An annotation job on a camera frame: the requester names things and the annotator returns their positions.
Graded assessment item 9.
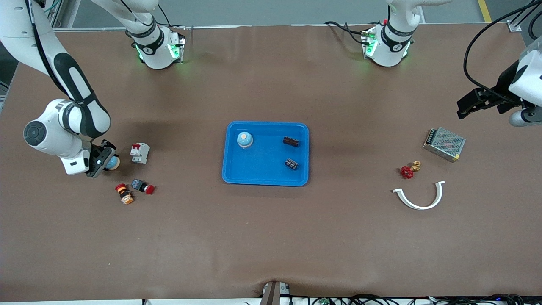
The blue plastic tray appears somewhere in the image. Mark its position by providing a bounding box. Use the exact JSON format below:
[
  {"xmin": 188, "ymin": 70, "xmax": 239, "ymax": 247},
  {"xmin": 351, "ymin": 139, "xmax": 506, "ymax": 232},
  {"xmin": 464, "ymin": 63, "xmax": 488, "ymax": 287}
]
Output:
[{"xmin": 222, "ymin": 121, "xmax": 310, "ymax": 187}]

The white circuit breaker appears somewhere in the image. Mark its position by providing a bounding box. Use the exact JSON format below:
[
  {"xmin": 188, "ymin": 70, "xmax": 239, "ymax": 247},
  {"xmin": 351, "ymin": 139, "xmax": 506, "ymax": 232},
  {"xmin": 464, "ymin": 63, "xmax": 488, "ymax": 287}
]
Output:
[{"xmin": 130, "ymin": 142, "xmax": 150, "ymax": 165}]

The red orange emergency stop button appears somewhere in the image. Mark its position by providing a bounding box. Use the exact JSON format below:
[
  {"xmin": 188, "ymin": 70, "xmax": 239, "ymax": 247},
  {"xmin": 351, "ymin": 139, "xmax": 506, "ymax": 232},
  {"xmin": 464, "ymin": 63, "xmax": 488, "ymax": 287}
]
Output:
[{"xmin": 115, "ymin": 183, "xmax": 135, "ymax": 205}]

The metal mesh power supply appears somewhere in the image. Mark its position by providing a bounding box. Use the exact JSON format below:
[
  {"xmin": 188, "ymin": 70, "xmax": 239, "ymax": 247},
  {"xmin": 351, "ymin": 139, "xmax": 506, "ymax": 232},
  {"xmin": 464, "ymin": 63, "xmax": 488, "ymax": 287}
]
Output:
[{"xmin": 423, "ymin": 127, "xmax": 467, "ymax": 163}]

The red mushroom push button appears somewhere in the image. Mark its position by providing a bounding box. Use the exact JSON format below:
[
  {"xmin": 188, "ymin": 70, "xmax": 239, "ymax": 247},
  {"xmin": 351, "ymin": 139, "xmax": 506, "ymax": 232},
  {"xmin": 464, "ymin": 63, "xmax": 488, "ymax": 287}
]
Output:
[{"xmin": 130, "ymin": 179, "xmax": 155, "ymax": 195}]

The white half-round pipe clamp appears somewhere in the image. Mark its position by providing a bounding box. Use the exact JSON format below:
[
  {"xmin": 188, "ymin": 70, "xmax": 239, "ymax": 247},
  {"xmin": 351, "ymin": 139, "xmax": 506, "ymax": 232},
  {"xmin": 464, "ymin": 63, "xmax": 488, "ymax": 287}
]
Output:
[{"xmin": 392, "ymin": 180, "xmax": 446, "ymax": 211}]

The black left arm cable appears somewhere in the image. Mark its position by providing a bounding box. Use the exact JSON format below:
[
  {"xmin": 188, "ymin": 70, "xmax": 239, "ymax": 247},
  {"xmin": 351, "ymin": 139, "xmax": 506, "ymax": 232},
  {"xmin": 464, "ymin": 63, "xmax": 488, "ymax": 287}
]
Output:
[{"xmin": 463, "ymin": 0, "xmax": 542, "ymax": 104}]

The brass valve with red handle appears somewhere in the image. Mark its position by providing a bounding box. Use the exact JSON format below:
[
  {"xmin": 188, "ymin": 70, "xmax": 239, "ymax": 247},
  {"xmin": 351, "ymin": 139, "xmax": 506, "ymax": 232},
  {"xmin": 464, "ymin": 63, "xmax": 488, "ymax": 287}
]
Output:
[{"xmin": 401, "ymin": 161, "xmax": 422, "ymax": 180}]

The aluminium frame profile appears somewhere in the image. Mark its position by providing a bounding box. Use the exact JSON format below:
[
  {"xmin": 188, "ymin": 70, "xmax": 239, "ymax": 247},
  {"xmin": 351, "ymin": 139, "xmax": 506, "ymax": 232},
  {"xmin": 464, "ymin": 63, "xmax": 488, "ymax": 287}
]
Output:
[{"xmin": 42, "ymin": 0, "xmax": 83, "ymax": 31}]

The black base cable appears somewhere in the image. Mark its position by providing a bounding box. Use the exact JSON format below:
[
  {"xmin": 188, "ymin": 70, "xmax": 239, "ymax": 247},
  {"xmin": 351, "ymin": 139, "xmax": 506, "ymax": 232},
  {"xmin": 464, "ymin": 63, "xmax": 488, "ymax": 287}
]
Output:
[{"xmin": 325, "ymin": 20, "xmax": 369, "ymax": 45}]

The black cable bundle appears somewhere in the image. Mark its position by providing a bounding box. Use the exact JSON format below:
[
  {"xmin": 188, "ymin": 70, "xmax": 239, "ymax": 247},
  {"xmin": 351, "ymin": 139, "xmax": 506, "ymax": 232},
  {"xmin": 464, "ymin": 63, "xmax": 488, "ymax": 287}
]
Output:
[{"xmin": 292, "ymin": 294, "xmax": 542, "ymax": 305}]

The table edge bracket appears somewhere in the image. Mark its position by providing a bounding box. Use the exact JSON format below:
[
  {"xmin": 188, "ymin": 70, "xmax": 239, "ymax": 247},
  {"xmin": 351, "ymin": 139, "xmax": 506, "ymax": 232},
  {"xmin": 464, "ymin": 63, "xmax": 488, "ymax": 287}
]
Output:
[{"xmin": 260, "ymin": 280, "xmax": 291, "ymax": 305}]

